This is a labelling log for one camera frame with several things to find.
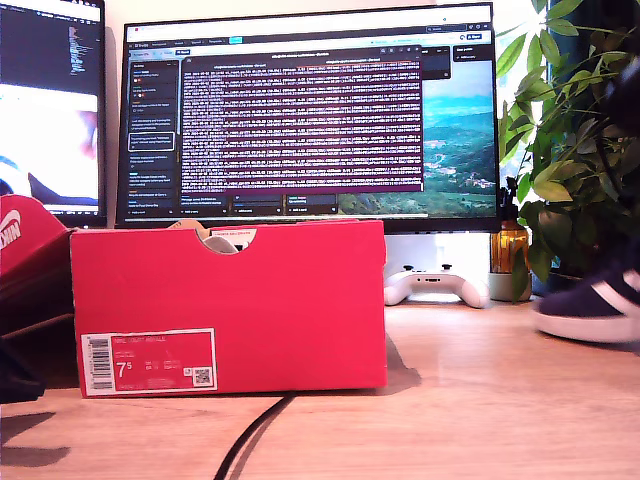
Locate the red cardboard shoebox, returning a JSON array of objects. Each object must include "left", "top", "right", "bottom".
[{"left": 69, "top": 218, "right": 390, "bottom": 399}]

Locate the blue suede white-striped shoe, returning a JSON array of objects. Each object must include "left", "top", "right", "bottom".
[
  {"left": 530, "top": 267, "right": 640, "bottom": 346},
  {"left": 202, "top": 235, "right": 241, "bottom": 255}
]

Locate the red shoebox lid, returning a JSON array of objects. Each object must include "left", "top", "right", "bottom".
[{"left": 0, "top": 193, "right": 76, "bottom": 341}]

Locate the large black computer monitor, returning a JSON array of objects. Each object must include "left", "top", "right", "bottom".
[{"left": 115, "top": 2, "right": 503, "bottom": 235}]

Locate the white game controller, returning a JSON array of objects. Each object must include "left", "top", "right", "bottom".
[{"left": 384, "top": 263, "right": 491, "bottom": 309}]

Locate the beige packing paper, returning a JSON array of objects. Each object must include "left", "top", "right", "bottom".
[{"left": 167, "top": 219, "right": 211, "bottom": 240}]

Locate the small pale green pot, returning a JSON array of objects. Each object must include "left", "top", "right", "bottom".
[{"left": 488, "top": 271, "right": 534, "bottom": 303}]

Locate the amber pump bottle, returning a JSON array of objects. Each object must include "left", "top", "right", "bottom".
[{"left": 490, "top": 175, "right": 531, "bottom": 275}]

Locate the dark rectangular planter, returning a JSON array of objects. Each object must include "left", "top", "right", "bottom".
[{"left": 532, "top": 271, "right": 591, "bottom": 300}]

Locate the green leafy houseplant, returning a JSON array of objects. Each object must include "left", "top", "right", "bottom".
[{"left": 494, "top": 0, "right": 640, "bottom": 304}]

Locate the dark teal curtain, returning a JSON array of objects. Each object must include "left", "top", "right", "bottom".
[{"left": 547, "top": 0, "right": 640, "bottom": 101}]

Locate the narrow black computer monitor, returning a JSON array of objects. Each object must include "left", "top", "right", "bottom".
[{"left": 0, "top": 0, "right": 109, "bottom": 229}]

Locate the black cable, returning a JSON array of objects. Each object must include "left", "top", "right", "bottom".
[{"left": 214, "top": 392, "right": 296, "bottom": 480}]

